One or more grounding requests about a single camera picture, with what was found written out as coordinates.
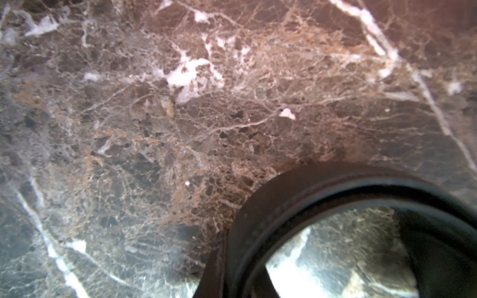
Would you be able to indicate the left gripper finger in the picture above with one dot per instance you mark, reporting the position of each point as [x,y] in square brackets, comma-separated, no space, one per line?
[212,282]

